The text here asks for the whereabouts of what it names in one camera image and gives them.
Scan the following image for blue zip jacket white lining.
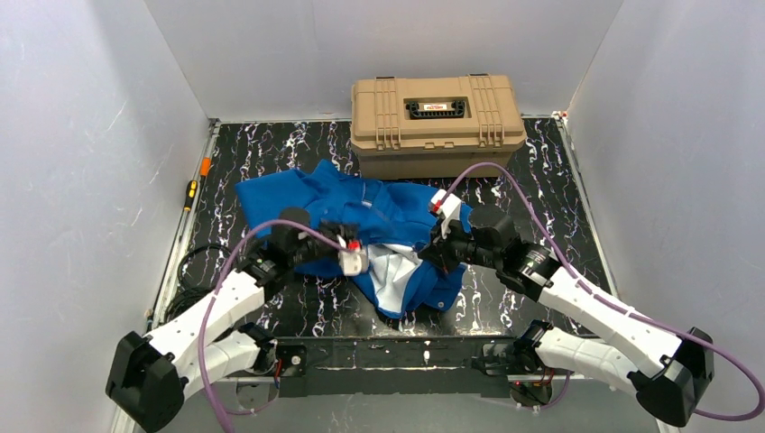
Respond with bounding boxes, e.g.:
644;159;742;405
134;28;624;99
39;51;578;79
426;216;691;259
235;160;465;318

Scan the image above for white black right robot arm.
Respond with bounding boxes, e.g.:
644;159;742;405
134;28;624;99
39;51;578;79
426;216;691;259
419;196;714;427

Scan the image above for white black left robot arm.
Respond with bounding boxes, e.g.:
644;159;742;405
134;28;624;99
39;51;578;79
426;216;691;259
106;207;368;432

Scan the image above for tan plastic toolbox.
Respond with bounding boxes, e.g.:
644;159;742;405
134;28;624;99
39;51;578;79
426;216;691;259
351;74;527;180

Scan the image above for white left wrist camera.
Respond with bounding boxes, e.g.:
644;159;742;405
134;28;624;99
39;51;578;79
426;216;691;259
338;248;369;277

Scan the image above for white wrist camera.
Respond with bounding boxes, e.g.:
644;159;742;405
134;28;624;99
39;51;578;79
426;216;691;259
338;248;369;277
429;189;462;239

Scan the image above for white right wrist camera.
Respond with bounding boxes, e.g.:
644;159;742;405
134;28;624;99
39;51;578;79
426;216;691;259
429;189;462;239

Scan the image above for black cable bundle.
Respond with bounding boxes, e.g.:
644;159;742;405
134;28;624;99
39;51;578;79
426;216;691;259
164;244;242;324

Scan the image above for orange handled screwdriver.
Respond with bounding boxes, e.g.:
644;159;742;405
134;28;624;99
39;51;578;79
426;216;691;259
198;157;211;178

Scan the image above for yellow black handled screwdriver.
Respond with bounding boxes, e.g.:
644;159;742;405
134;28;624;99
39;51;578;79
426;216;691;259
183;180;198;212

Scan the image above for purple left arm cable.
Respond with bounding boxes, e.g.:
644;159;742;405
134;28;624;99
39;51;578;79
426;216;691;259
198;219;363;433

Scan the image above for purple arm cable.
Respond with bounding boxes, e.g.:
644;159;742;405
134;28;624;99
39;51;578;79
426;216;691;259
198;219;363;433
442;161;765;422

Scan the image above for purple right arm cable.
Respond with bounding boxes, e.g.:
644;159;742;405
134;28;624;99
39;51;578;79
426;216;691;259
442;161;765;422

